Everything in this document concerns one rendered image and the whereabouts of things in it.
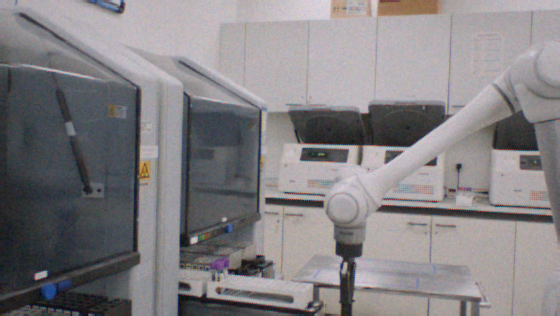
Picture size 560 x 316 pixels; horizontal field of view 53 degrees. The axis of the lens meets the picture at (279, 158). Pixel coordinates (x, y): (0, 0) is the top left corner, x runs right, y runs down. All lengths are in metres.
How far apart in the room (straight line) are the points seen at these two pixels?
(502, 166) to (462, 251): 0.60
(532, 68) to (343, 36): 3.03
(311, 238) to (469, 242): 1.05
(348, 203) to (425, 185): 2.54
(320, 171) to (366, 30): 1.09
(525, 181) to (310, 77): 1.67
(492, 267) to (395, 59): 1.57
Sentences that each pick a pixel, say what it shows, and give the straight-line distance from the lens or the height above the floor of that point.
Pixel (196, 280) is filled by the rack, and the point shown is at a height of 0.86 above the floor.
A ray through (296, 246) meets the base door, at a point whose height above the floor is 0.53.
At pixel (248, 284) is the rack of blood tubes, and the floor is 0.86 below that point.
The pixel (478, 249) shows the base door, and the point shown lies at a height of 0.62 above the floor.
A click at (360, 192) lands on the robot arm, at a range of 1.36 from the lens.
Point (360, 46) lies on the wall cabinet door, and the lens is 4.24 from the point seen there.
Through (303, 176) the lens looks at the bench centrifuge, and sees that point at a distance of 3.99.
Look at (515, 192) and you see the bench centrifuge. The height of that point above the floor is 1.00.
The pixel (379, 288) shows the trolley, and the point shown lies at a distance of 1.88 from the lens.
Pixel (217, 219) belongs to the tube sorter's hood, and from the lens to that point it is 1.86.
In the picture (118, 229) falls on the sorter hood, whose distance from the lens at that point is 1.38.
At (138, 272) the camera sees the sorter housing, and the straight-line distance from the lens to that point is 1.50.
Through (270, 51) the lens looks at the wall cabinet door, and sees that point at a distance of 4.42.
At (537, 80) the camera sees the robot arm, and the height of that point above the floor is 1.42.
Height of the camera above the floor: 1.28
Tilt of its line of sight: 2 degrees down
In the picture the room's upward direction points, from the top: 2 degrees clockwise
